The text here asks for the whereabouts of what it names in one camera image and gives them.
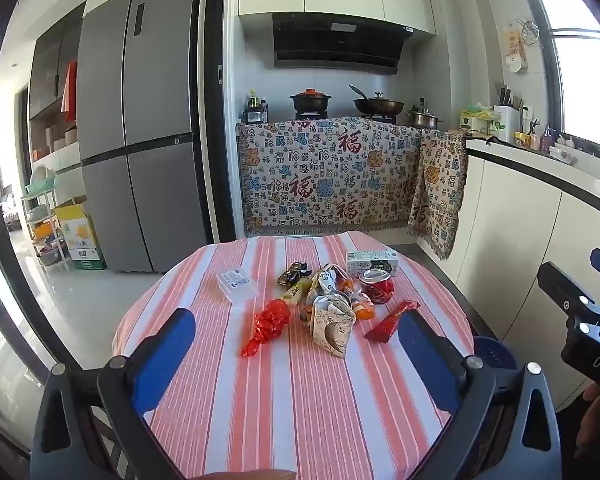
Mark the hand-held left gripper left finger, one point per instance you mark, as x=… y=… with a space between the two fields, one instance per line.
x=160 y=355

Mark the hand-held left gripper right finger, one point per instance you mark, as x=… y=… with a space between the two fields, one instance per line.
x=425 y=360

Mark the red snack packet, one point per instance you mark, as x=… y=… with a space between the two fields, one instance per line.
x=387 y=325

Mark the crushed orange can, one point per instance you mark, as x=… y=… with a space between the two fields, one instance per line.
x=362 y=307

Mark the crushed red can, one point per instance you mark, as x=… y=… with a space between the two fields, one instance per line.
x=377 y=287

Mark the patterned paper box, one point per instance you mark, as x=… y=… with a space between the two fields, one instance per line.
x=330 y=330

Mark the clear plastic box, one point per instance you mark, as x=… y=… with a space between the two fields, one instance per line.
x=237 y=287

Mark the red cellophane wrapper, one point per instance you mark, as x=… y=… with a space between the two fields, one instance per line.
x=270 y=322

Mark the white snack bag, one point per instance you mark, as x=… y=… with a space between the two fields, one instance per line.
x=325 y=282

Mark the yellow snack packet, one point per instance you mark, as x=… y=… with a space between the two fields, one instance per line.
x=297 y=292

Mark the white lower cabinets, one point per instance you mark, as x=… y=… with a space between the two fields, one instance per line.
x=510 y=240

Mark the white green milk carton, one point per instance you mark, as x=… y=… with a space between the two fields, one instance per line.
x=372 y=262

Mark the person's dark clothing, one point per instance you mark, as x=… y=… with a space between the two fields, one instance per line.
x=590 y=465

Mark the green white cardboard box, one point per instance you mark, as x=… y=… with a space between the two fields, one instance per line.
x=87 y=259

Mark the round striped table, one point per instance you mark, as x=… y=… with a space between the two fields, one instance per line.
x=280 y=410

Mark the yellow cardboard box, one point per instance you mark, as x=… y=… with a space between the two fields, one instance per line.
x=77 y=227

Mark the dark gold crumpled wrapper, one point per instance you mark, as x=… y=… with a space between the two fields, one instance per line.
x=292 y=275

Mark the small printed blanket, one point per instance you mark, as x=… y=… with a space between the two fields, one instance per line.
x=437 y=190

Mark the white knife block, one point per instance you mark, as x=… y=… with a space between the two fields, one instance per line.
x=506 y=122

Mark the window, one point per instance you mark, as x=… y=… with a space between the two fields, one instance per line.
x=590 y=85

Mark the shelf rack with basins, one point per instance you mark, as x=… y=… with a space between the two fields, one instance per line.
x=45 y=210

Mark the yellow green packet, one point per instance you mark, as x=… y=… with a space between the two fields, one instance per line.
x=475 y=117

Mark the large printed blanket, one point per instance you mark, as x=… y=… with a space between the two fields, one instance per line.
x=320 y=175

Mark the steel pot with lid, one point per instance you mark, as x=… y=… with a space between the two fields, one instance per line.
x=422 y=119

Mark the grey refrigerator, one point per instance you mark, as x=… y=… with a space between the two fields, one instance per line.
x=130 y=135

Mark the hanging paper bag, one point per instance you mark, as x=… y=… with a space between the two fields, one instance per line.
x=514 y=50

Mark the wok with lid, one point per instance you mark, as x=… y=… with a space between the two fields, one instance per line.
x=380 y=106

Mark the condiment bottle rack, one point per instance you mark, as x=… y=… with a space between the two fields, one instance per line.
x=255 y=110

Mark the black clay pot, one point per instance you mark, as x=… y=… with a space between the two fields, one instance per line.
x=308 y=101

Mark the black range hood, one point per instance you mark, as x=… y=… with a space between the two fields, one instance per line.
x=335 y=45

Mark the dark wall cupboard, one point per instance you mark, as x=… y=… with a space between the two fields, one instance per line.
x=50 y=85

